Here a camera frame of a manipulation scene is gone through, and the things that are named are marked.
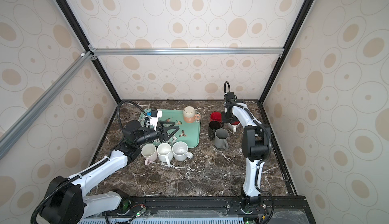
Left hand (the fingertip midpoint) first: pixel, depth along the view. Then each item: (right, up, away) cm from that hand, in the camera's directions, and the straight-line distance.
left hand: (178, 127), depth 70 cm
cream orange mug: (+4, +5, +31) cm, 31 cm away
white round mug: (-9, -16, +13) cm, 22 cm away
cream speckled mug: (-2, -17, +22) cm, 28 cm away
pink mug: (-18, -15, +13) cm, 26 cm away
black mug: (+19, -2, +27) cm, 33 cm away
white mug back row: (+31, -1, +22) cm, 38 cm away
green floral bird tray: (+3, -7, +30) cm, 31 cm away
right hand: (+29, +2, +28) cm, 41 cm away
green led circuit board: (-18, -40, +2) cm, 44 cm away
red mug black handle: (+21, +5, +32) cm, 39 cm away
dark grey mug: (+23, -7, +22) cm, 33 cm away
